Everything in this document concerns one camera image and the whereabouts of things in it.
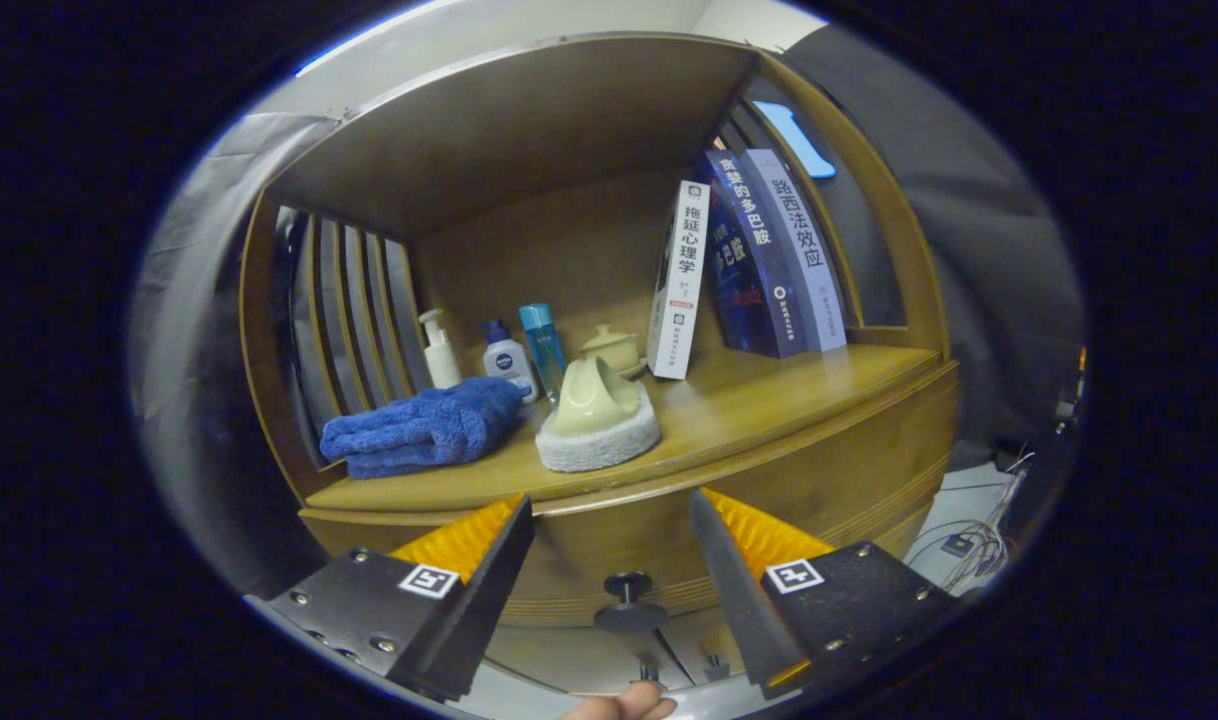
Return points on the blue folded towel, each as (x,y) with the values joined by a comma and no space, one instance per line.
(419,430)

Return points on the wooden countertop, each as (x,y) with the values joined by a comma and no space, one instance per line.
(769,400)

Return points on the black drawer knob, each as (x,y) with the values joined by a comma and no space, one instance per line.
(629,612)

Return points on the white book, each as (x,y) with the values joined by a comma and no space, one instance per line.
(681,290)

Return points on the clear blue bottle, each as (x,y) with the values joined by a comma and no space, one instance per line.
(543,345)

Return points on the wooden cabinet door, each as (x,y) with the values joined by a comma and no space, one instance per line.
(694,645)
(569,660)

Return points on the cream lidded teacup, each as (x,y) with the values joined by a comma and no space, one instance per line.
(614,348)

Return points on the wooden cabinet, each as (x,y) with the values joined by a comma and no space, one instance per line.
(529,130)

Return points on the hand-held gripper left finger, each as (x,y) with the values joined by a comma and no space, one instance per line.
(479,610)

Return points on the white pump bottle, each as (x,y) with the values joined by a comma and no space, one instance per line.
(443,365)

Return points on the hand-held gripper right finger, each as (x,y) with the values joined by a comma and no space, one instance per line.
(744,600)

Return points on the dark blue book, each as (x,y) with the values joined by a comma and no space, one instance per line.
(749,270)

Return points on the light blue book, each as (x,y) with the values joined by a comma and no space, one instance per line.
(804,250)

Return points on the white bottle with blue cap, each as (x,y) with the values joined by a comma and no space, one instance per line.
(509,362)

